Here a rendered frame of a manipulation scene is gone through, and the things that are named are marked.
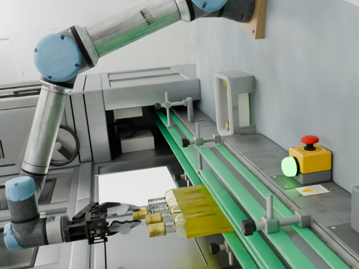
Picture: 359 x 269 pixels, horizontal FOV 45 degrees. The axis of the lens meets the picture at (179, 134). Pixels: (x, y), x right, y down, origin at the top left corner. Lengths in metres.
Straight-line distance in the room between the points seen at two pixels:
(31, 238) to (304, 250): 0.74
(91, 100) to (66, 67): 1.07
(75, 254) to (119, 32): 0.68
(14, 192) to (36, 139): 0.18
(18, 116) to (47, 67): 1.14
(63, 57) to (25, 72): 3.88
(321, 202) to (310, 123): 0.25
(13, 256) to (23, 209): 0.36
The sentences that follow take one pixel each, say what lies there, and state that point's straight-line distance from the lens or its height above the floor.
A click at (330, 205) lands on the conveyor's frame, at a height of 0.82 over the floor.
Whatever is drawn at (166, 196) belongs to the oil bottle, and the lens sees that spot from 1.32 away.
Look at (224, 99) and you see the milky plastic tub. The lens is 1.58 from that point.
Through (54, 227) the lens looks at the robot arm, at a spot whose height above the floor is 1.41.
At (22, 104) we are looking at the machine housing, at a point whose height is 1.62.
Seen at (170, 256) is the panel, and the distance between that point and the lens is 1.30.
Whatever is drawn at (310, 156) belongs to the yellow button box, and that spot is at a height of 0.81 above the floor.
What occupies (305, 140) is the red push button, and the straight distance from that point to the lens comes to 1.00.
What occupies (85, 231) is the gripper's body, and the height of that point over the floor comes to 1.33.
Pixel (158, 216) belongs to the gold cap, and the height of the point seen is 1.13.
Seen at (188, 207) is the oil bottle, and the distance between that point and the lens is 1.22.
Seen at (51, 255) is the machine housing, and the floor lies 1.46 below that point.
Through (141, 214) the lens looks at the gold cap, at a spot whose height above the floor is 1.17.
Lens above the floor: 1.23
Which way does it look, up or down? 9 degrees down
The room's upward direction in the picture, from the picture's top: 97 degrees counter-clockwise
